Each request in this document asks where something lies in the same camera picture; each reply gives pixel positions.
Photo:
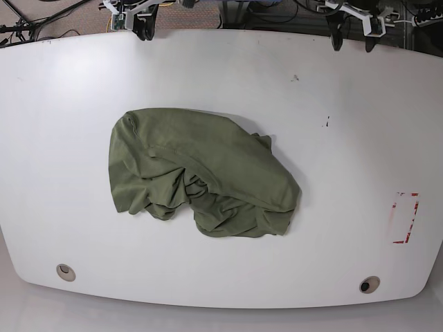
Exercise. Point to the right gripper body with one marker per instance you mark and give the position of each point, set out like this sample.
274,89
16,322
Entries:
120,9

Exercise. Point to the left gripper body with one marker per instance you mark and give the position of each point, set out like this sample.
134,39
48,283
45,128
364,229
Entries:
364,9

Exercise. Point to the olive green T-shirt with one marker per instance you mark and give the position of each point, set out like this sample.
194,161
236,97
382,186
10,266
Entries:
160,159

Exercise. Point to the white power strip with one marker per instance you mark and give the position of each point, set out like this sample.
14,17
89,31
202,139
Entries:
427,17

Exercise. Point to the black tripod stand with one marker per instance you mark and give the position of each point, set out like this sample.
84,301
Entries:
26,31

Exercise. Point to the red tape rectangle marking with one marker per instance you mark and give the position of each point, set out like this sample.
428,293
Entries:
402,217

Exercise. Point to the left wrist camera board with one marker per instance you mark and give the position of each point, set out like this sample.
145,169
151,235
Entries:
373,26

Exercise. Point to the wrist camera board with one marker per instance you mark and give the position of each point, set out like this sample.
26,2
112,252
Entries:
373,26
121,22

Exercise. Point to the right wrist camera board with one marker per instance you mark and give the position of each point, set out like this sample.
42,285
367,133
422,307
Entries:
121,22

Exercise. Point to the right table cable grommet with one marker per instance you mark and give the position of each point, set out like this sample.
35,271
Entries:
369,285

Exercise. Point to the table cable grommet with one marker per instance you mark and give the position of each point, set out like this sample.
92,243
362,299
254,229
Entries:
369,285
65,272

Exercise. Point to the left table cable grommet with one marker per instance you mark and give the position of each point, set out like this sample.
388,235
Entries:
65,272

